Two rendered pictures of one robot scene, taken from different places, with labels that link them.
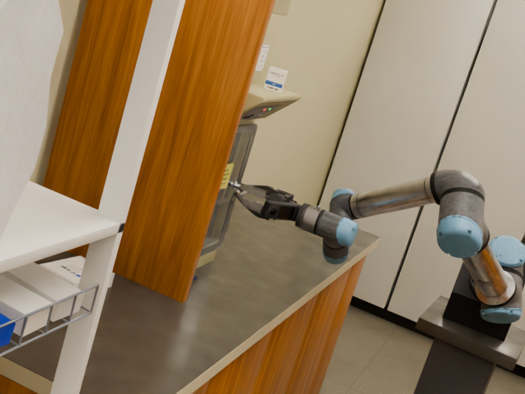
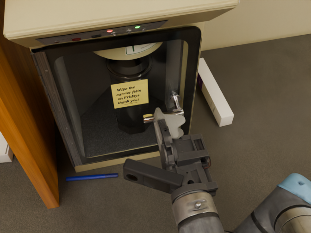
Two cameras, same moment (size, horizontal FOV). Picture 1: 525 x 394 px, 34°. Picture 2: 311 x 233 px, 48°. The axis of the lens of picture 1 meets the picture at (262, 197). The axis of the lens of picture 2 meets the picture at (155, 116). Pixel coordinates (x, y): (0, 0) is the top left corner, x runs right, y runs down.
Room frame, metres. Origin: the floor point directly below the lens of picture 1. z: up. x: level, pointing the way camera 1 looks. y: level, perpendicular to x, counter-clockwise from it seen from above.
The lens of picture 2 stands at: (2.19, -0.33, 1.79)
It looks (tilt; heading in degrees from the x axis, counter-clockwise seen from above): 52 degrees down; 60
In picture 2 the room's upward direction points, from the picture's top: straight up
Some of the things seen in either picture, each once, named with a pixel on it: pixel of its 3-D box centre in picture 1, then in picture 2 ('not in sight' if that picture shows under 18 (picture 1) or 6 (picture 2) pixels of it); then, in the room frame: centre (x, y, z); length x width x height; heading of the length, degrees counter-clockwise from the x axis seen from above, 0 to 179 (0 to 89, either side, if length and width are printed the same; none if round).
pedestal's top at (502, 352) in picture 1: (473, 330); not in sight; (2.70, -0.79, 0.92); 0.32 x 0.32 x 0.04; 70
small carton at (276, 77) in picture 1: (276, 79); not in sight; (2.43, 0.06, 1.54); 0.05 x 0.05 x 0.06; 88
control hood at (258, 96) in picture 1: (260, 107); (122, 21); (2.37, 0.08, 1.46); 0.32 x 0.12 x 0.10; 163
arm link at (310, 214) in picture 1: (311, 217); (194, 208); (2.38, -0.15, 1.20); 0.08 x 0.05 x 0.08; 162
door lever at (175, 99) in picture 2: (237, 189); (162, 109); (2.45, 0.07, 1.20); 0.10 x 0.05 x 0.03; 162
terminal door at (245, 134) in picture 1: (217, 192); (127, 107); (2.39, 0.12, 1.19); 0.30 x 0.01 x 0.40; 162
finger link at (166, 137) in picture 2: (267, 194); (166, 139); (2.40, -0.01, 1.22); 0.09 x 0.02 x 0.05; 72
